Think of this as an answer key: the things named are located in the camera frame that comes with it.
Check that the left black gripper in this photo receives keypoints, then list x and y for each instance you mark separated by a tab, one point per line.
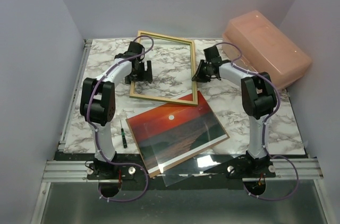
146	76

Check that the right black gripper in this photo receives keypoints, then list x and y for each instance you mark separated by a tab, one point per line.
197	77

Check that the green wooden picture frame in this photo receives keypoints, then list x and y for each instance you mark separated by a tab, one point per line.
173	66

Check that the sunset photo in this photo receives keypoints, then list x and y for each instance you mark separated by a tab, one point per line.
170	134

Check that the clear acrylic sheet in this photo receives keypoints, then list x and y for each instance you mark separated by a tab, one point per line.
201	164

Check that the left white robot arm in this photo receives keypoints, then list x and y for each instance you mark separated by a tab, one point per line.
98	105

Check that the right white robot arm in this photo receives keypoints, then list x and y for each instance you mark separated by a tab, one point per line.
260	100

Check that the pink plastic storage box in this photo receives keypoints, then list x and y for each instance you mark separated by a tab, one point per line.
266	49

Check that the small green screwdriver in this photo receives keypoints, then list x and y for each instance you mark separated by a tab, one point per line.
123	136

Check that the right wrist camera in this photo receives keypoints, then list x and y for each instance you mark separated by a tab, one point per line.
212	54

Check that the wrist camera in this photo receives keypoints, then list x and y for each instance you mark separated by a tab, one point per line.
212	54
135	48

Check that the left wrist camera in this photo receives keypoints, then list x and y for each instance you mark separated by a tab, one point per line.
135	48

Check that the aluminium rail frame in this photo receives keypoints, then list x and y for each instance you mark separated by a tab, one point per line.
57	146

